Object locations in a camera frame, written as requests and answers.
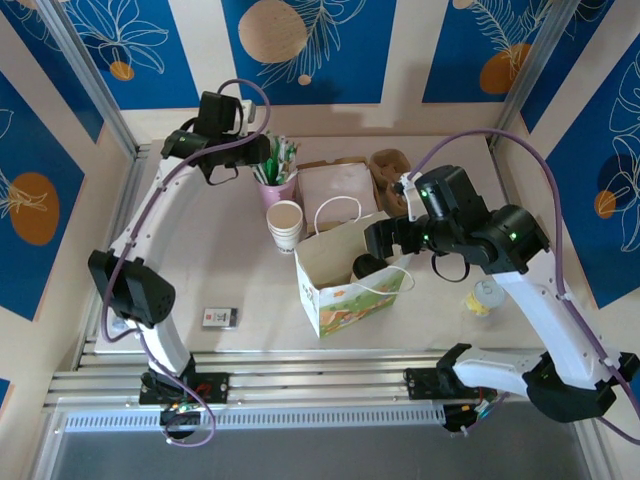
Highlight aluminium front rail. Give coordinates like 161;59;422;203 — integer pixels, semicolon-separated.
42;349;594;411

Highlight right aluminium side rail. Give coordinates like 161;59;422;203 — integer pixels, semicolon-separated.
488;143;561;357

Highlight left black connector box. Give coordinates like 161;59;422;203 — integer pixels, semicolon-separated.
159;403;202;431

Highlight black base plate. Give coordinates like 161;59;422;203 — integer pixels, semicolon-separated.
402;367;499;401
138;372;230;405

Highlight pink straw holder cup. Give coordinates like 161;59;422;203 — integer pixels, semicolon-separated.
257;172;299;211

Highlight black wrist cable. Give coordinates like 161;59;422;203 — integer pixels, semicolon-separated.
203;164;240;187
430;252;472;285

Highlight right aluminium post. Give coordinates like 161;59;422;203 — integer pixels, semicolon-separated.
489;0;576;149

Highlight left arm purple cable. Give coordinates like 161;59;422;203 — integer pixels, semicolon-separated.
99;78;272;449

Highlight white wrapped straw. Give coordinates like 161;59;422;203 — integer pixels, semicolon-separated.
277;134;290;184
279;142;304;184

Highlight printed paper carrier bag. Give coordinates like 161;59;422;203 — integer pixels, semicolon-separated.
293;195;416;340

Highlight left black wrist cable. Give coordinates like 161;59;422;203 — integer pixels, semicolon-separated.
203;164;240;187

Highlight right black connector box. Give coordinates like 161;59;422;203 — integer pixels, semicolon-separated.
443;402;494;435

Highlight left aluminium side rail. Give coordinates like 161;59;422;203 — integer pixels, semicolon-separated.
74;143;154;359

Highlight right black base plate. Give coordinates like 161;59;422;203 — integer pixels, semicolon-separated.
402;367;499;401

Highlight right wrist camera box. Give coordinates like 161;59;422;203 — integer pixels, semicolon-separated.
393;172;424;222

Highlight left aluminium post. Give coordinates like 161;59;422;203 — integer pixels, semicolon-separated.
34;0;141;157

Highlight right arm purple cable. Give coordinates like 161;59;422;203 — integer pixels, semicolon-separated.
412;128;640;446

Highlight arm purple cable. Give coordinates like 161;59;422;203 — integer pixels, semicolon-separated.
99;78;272;449
412;128;640;446

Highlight small white card packet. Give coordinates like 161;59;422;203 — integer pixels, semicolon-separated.
201;305;242;331

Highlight aluminium side rail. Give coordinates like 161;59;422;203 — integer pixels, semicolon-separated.
488;143;561;357
74;143;154;359

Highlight brown pulp cup carrier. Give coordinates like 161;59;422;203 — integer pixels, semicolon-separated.
368;148;416;211

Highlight brown cardboard napkin box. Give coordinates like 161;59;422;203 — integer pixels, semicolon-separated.
295;155;385;236

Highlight white paper napkins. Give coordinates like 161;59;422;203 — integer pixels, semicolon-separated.
298;162;379;224

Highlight aluminium post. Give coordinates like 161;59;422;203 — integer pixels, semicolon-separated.
34;0;141;157
489;0;576;149

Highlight white slotted cable duct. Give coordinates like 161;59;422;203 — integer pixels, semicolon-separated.
64;405;446;430

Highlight black connector box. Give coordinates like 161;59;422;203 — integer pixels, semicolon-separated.
443;402;494;435
159;403;202;431

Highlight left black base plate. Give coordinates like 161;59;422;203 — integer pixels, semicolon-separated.
138;372;230;405

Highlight grey metal panel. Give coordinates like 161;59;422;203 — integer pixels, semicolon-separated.
47;424;594;480

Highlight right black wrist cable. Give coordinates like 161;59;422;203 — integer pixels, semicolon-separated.
430;252;472;285

